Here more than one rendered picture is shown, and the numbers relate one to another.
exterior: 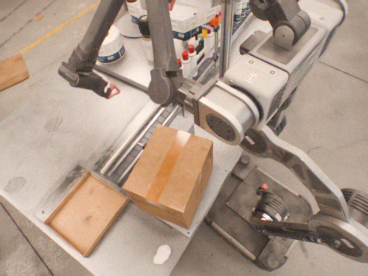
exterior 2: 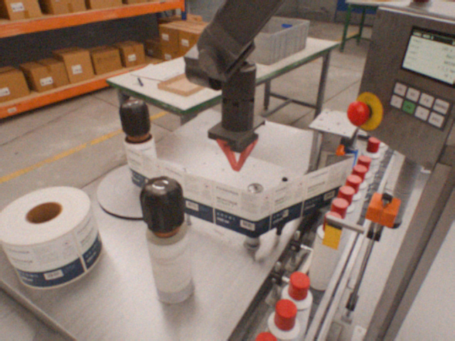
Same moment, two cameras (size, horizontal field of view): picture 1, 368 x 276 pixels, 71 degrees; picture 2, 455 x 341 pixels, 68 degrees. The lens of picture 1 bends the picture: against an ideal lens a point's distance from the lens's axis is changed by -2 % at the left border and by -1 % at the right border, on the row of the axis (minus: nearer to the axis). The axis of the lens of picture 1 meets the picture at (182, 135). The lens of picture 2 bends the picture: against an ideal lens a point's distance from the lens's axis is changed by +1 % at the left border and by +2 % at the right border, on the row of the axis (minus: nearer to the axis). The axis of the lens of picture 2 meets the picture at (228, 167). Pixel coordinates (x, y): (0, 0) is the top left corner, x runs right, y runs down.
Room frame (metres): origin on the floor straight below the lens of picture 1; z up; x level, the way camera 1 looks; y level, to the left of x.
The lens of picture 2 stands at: (0.78, 0.05, 1.54)
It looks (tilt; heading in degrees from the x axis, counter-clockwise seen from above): 34 degrees down; 350
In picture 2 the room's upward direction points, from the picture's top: straight up
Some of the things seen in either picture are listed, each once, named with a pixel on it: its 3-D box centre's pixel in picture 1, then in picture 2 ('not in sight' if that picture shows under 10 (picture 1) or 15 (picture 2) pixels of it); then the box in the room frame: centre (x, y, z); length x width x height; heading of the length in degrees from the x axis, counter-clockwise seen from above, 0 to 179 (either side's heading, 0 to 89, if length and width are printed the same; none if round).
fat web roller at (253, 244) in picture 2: (183, 31); (254, 217); (1.39, -0.12, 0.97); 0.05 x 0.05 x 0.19
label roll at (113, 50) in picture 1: (106, 43); (52, 234); (1.43, 0.37, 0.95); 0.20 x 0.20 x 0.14
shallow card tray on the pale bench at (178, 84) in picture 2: not in sight; (189, 82); (2.85, -0.07, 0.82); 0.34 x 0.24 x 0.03; 136
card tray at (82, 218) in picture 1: (87, 210); not in sight; (0.42, 0.49, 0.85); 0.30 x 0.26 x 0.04; 138
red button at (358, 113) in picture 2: not in sight; (360, 113); (1.22, -0.23, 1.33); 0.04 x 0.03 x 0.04; 13
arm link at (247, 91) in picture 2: not in sight; (235, 79); (1.31, -0.06, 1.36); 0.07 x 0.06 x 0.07; 40
